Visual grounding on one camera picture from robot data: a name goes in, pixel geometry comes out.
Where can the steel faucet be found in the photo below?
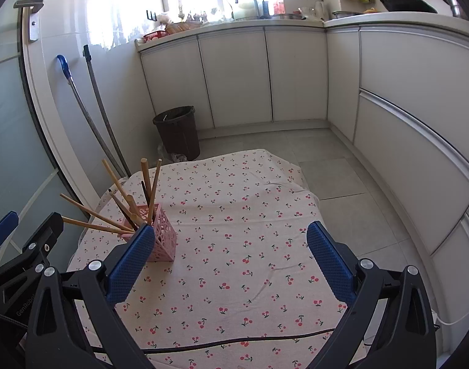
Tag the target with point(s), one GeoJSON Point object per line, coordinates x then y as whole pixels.
{"type": "Point", "coordinates": [256, 7]}

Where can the red bottle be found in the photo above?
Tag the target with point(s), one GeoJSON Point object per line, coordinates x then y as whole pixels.
{"type": "Point", "coordinates": [279, 7]}

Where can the pink perforated chopstick holder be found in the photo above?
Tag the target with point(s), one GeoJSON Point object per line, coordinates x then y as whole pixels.
{"type": "Point", "coordinates": [163, 238]}

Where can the steel pole with black cap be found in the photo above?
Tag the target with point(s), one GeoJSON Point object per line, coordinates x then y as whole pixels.
{"type": "Point", "coordinates": [107, 123]}

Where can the pale green jug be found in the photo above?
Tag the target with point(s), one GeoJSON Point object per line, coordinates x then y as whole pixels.
{"type": "Point", "coordinates": [244, 12]}

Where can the glass measuring cup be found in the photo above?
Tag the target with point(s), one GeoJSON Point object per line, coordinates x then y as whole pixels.
{"type": "Point", "coordinates": [305, 13]}

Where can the wicker basket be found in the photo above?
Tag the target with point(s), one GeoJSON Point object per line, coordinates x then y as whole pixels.
{"type": "Point", "coordinates": [182, 27]}

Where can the steel basin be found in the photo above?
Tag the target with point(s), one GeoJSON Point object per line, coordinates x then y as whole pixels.
{"type": "Point", "coordinates": [286, 16]}

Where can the steel lidded bowl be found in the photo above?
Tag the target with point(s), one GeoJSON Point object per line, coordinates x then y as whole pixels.
{"type": "Point", "coordinates": [346, 14]}

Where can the frosted glass sliding door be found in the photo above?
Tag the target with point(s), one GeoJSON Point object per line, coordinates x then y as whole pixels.
{"type": "Point", "coordinates": [11, 123]}

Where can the blue bottle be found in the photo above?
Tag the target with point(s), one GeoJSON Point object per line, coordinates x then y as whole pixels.
{"type": "Point", "coordinates": [265, 9]}

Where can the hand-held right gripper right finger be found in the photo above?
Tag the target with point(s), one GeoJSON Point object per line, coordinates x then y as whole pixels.
{"type": "Point", "coordinates": [328, 263]}

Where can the black wall hook rack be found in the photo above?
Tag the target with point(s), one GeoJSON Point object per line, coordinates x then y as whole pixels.
{"type": "Point", "coordinates": [151, 15]}

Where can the red plastic basket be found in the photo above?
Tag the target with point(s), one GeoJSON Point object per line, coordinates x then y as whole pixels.
{"type": "Point", "coordinates": [154, 36]}

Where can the clear plastic bag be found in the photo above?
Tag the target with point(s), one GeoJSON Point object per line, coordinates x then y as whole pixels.
{"type": "Point", "coordinates": [162, 152]}

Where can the brown trash bin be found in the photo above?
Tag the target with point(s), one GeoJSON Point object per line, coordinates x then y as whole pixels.
{"type": "Point", "coordinates": [178, 134]}

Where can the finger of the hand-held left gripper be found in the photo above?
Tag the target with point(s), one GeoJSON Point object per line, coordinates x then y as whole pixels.
{"type": "Point", "coordinates": [46, 234]}
{"type": "Point", "coordinates": [3, 227]}

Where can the mop pole with blue grip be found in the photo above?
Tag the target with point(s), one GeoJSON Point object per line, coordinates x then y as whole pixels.
{"type": "Point", "coordinates": [89, 123]}

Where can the yellow lidded pot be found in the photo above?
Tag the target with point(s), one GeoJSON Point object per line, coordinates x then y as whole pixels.
{"type": "Point", "coordinates": [369, 10]}

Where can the white cabinet with doors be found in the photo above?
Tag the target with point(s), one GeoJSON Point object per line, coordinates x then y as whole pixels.
{"type": "Point", "coordinates": [238, 77]}

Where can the bunch of chopsticks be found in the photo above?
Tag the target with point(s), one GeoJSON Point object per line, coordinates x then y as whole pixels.
{"type": "Point", "coordinates": [146, 180]}

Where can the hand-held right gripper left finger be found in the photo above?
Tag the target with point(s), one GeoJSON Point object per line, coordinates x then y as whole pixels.
{"type": "Point", "coordinates": [130, 265]}

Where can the white cabinet with drawers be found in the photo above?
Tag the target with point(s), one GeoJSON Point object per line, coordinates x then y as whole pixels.
{"type": "Point", "coordinates": [411, 103]}

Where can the row of windowsill figurines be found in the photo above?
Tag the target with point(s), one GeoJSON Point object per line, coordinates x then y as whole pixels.
{"type": "Point", "coordinates": [196, 17]}

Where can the cherry print tablecloth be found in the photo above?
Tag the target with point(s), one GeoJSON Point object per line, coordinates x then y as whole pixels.
{"type": "Point", "coordinates": [238, 238]}

